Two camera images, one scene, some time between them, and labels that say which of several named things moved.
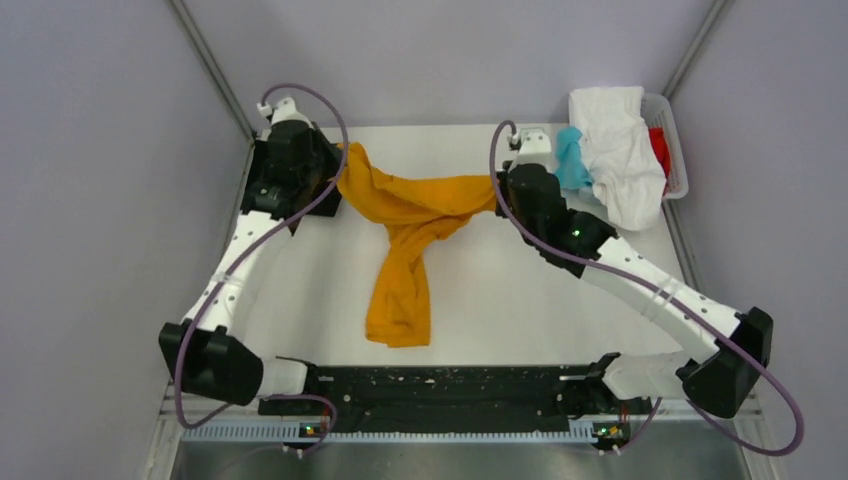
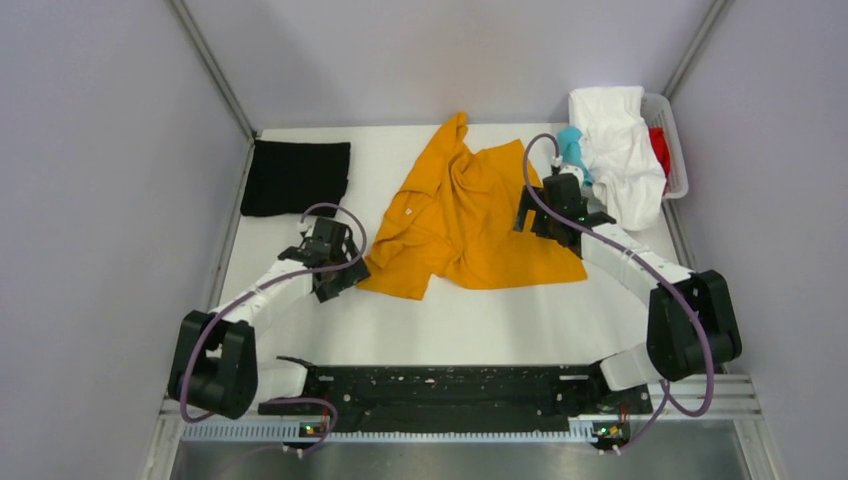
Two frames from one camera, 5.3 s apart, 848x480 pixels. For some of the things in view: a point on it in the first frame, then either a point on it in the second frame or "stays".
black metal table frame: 457,394 stays
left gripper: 334,153 -> 329,289
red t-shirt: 660,144 stays
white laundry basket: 658,113 stays
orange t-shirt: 416,213 -> 453,217
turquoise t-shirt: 571,170 stays
